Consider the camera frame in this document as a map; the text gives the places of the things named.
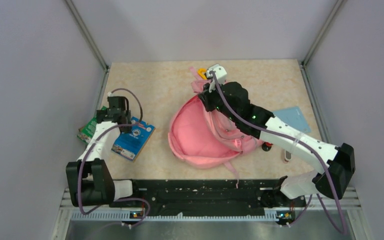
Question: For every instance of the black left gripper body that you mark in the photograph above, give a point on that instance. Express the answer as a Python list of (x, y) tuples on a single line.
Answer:
[(127, 114)]

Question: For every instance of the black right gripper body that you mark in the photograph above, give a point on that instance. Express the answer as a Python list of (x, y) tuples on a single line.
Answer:
[(213, 101)]

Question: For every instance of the blue children book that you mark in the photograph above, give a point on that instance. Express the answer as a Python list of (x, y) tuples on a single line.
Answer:
[(129, 145)]

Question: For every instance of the green book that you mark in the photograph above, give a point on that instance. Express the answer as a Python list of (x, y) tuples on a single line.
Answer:
[(85, 133)]

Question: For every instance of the pink student backpack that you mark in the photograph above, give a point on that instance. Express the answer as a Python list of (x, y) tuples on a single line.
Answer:
[(207, 139)]

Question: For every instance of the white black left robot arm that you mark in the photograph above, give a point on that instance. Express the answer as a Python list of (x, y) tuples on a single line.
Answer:
[(89, 180)]

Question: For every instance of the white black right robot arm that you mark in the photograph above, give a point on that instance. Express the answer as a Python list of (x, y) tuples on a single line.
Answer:
[(333, 166)]

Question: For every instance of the yellow green purple toy block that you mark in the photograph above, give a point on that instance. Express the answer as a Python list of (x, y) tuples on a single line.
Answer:
[(202, 72)]

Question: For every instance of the red black stamp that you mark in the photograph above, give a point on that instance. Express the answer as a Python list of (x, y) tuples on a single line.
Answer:
[(266, 146)]

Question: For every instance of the light blue notebook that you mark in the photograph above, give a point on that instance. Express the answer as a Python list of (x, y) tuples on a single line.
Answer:
[(293, 117)]

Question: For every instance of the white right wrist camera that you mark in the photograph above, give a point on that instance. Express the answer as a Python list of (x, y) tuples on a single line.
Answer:
[(217, 71)]

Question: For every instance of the aluminium frame rail right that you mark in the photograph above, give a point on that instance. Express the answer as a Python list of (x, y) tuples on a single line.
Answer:
[(323, 14)]

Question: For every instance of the aluminium frame rail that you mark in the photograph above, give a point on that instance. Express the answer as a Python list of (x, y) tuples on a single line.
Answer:
[(323, 14), (86, 71)]

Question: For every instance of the aluminium frame rail left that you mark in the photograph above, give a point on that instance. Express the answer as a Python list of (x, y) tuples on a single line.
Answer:
[(86, 71)]

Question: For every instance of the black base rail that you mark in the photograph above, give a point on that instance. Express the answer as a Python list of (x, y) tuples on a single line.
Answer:
[(209, 198)]

